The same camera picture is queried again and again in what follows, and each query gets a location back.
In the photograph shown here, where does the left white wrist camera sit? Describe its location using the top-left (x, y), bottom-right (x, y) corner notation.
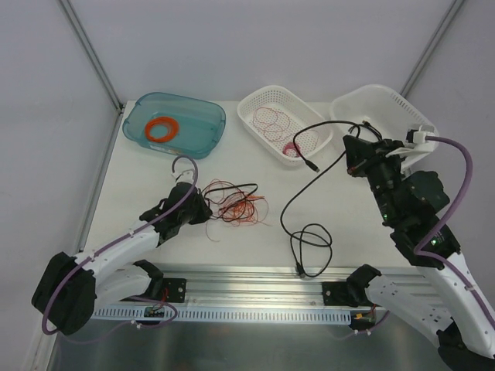
top-left (172, 169), bottom-right (195, 184)

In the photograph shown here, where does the thin pink wire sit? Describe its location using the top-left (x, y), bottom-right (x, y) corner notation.
top-left (251, 106), bottom-right (322, 155)

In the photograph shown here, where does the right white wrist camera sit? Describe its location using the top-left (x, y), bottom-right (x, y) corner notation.
top-left (387, 124), bottom-right (438, 157)

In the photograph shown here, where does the thin black wire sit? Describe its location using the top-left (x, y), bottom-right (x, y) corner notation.
top-left (203, 182), bottom-right (259, 206)

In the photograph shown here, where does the white translucent plastic tub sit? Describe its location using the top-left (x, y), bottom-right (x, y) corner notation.
top-left (329, 83), bottom-right (441, 175)

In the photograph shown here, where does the black USB cable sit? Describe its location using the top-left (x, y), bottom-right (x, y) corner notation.
top-left (280, 120), bottom-right (363, 279)

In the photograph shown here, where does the white slotted cable duct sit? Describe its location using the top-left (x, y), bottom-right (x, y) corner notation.
top-left (92, 304), bottom-right (351, 325)

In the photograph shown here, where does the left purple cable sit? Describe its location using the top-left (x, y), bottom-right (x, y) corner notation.
top-left (41, 155), bottom-right (200, 335)

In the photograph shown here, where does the teal transparent plastic bin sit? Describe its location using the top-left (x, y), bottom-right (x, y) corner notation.
top-left (122, 92), bottom-right (226, 159)

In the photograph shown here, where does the purple cable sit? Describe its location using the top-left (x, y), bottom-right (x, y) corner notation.
top-left (413, 135), bottom-right (495, 329)
top-left (41, 155), bottom-right (200, 335)

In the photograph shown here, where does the white perforated plastic basket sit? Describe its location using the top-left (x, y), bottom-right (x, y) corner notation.
top-left (237, 85), bottom-right (333, 166)

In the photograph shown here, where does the black cable in tub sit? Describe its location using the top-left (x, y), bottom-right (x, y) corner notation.
top-left (348, 120), bottom-right (384, 140)

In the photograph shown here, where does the orange thin wire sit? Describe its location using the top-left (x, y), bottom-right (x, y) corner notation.
top-left (204, 178), bottom-right (274, 243)

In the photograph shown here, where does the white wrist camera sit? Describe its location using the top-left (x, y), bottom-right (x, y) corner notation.
top-left (172, 169), bottom-right (195, 184)
top-left (387, 124), bottom-right (438, 157)

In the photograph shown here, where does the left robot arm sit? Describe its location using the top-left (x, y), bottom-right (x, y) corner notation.
top-left (32, 182), bottom-right (213, 335)

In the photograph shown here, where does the aluminium mounting rail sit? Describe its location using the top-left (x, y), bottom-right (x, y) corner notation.
top-left (92, 264), bottom-right (438, 310)

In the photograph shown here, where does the orange coiled cable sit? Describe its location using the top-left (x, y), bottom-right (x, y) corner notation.
top-left (145, 116), bottom-right (182, 142)

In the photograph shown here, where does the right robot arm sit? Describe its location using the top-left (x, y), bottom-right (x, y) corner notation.
top-left (322, 131), bottom-right (494, 370)

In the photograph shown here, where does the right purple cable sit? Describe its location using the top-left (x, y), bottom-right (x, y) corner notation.
top-left (413, 135), bottom-right (495, 329)

